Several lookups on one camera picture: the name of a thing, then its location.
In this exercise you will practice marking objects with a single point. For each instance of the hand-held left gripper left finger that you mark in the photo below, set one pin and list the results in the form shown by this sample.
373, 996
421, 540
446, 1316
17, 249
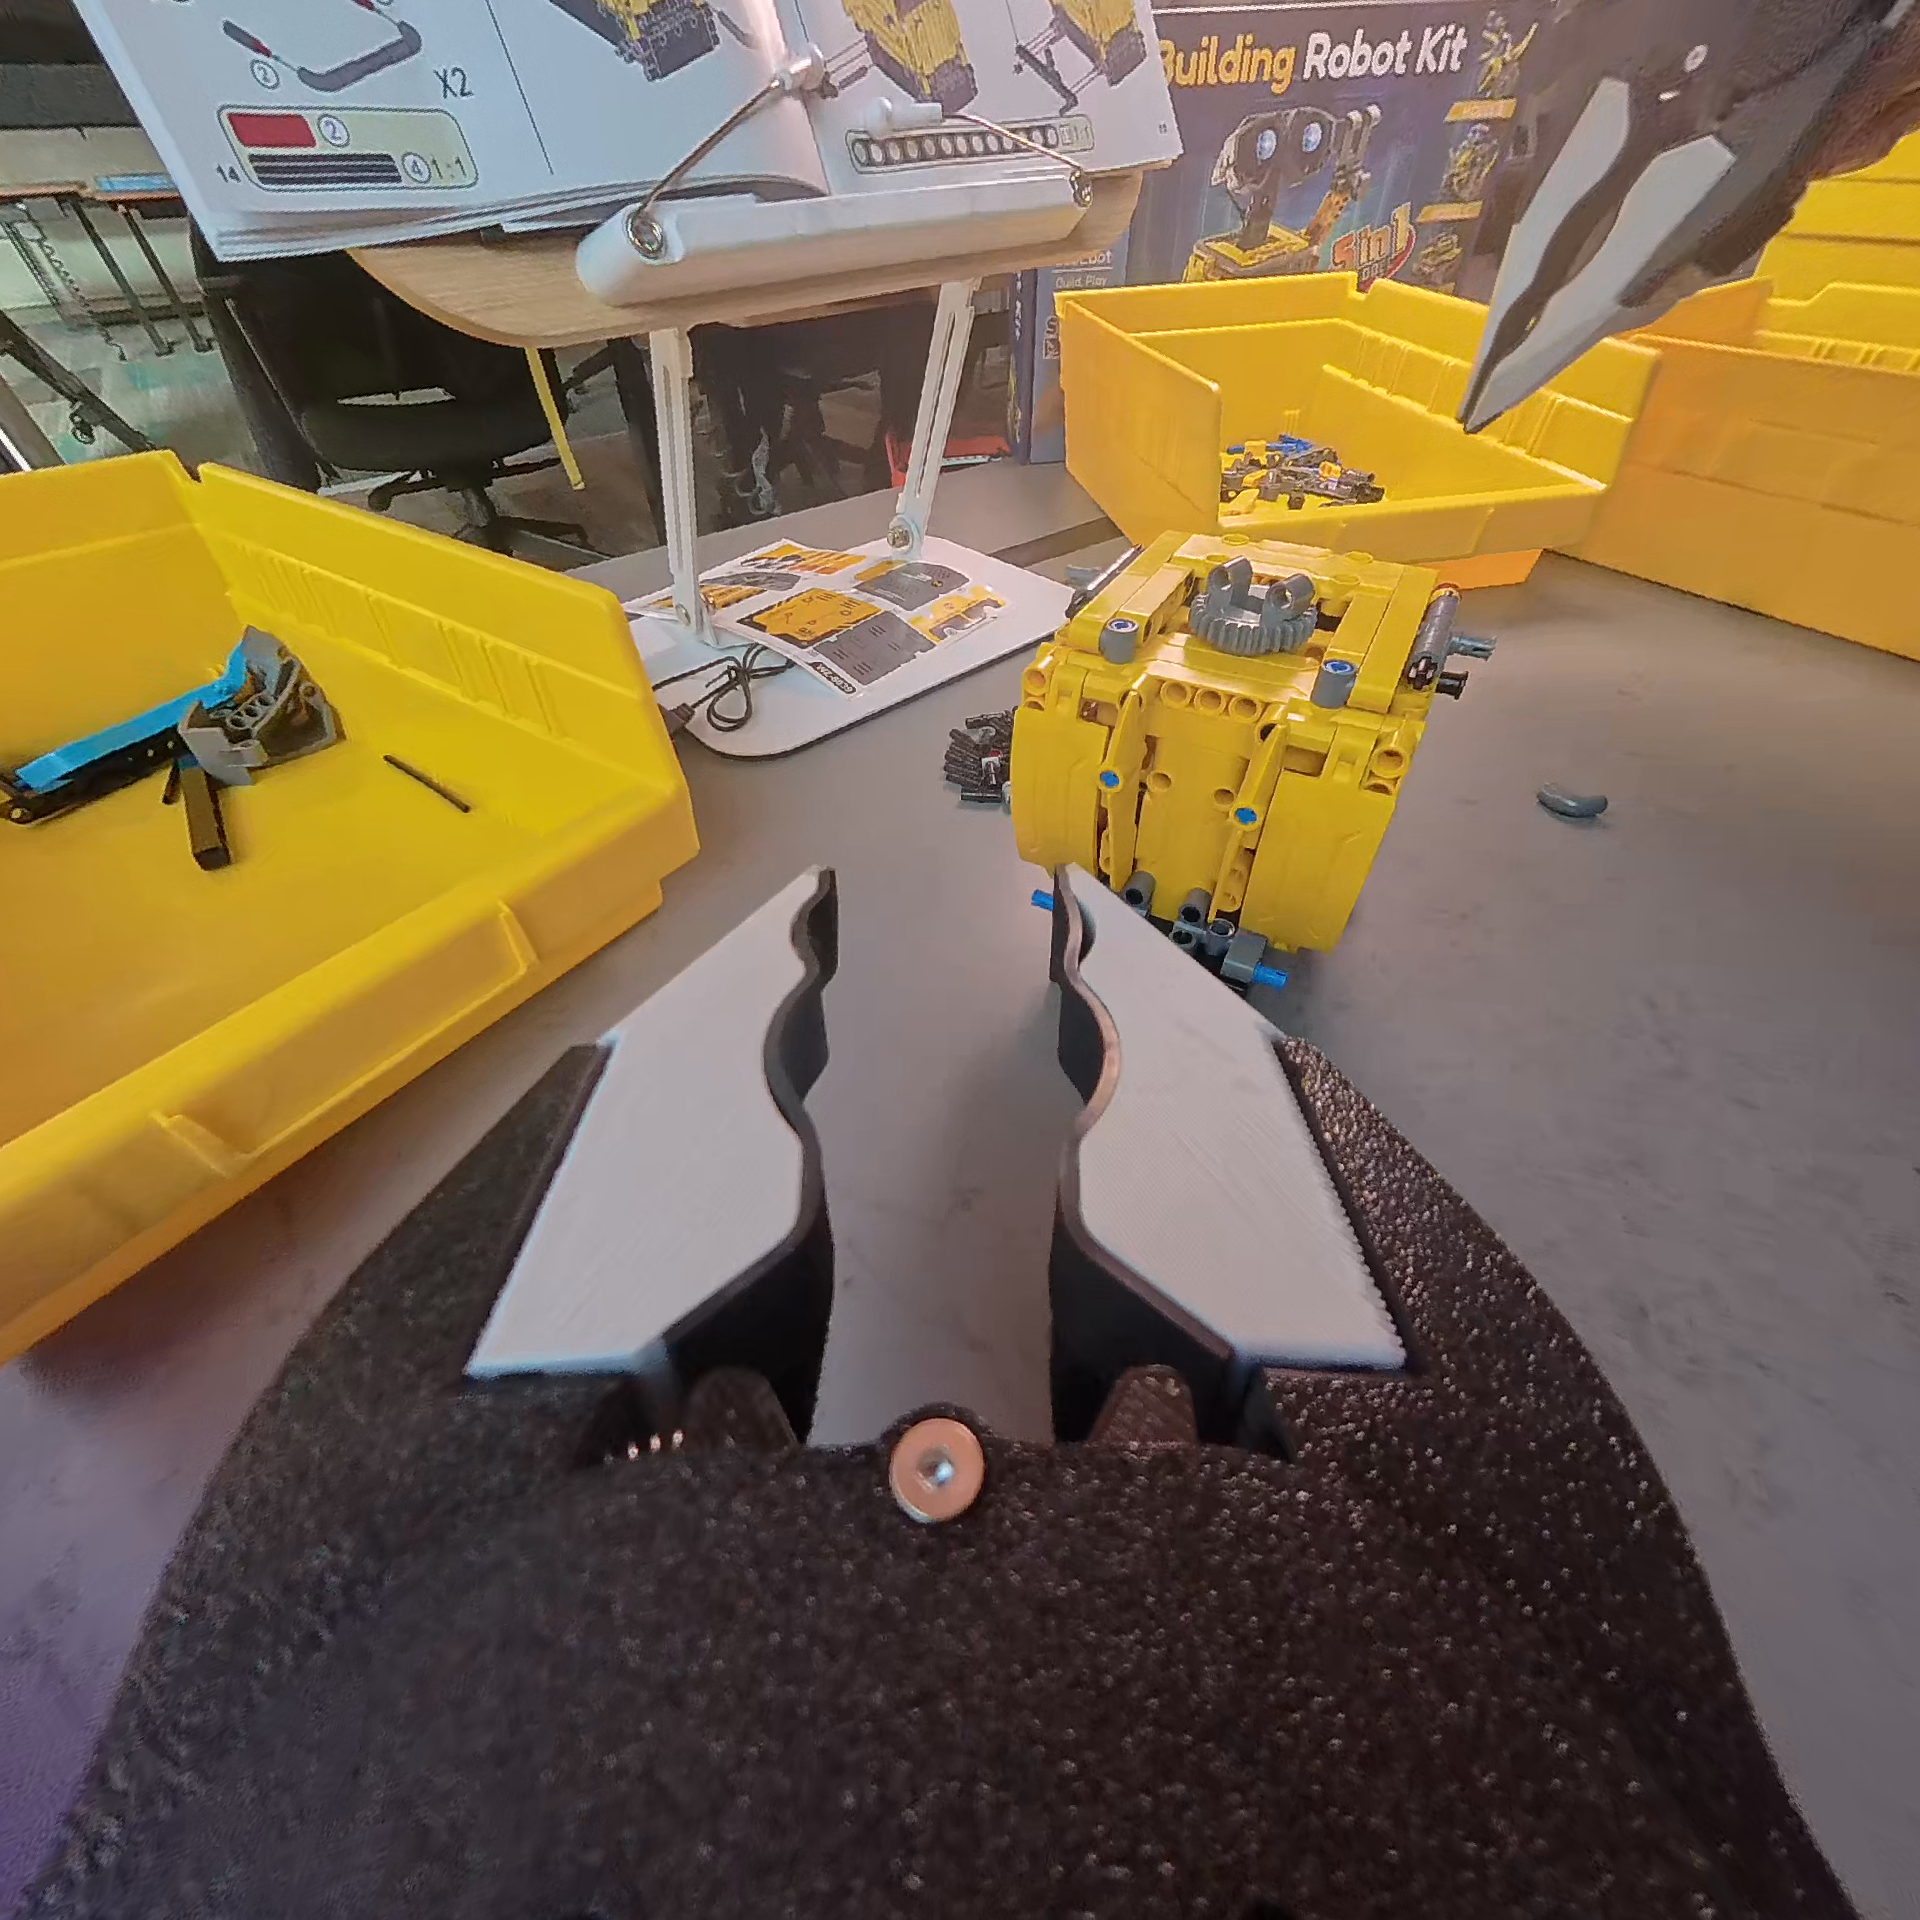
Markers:
661, 1201

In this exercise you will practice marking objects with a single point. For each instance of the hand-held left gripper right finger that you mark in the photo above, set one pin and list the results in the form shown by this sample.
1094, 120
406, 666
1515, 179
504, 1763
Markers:
1214, 1201

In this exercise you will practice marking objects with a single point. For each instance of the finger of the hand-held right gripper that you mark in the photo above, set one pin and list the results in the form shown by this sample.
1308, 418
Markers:
1560, 194
1635, 249

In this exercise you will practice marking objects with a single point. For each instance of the yellow plastic bin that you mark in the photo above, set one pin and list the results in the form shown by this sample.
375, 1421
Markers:
1860, 241
1140, 391
1770, 511
375, 931

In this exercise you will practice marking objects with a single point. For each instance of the pile of small lego pieces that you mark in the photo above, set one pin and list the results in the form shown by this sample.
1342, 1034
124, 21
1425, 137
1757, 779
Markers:
1298, 476

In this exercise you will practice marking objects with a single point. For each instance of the yellow lego model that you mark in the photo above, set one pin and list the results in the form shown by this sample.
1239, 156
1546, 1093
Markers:
1200, 750

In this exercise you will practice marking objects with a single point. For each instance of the grey lego elbow piece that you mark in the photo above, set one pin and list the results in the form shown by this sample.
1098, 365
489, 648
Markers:
1573, 804

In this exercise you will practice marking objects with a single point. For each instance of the thin black lego axle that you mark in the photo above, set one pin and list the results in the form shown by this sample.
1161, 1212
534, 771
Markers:
428, 783

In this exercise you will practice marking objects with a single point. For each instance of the black lego beam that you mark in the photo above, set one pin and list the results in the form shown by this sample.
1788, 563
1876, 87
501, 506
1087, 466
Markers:
207, 825

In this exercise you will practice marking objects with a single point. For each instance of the blue and grey lego assembly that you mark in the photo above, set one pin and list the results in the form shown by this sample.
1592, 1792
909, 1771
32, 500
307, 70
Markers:
255, 721

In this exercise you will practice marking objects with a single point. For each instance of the lego instruction booklet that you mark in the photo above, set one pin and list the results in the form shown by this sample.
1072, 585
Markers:
601, 91

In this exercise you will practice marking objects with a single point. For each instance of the blue robot kit box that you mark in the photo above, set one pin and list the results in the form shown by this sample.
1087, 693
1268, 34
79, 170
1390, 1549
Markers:
1351, 150

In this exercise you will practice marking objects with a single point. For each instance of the pile of black red pins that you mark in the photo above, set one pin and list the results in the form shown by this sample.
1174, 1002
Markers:
982, 758

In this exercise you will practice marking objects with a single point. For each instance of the yellow and grey sticker sheet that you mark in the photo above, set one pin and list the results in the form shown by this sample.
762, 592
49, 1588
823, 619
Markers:
819, 615

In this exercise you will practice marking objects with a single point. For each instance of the white and wood book stand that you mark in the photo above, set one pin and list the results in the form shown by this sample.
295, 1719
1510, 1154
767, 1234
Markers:
840, 224

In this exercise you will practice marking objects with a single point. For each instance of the black office chair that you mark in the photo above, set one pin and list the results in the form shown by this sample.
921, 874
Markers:
435, 404

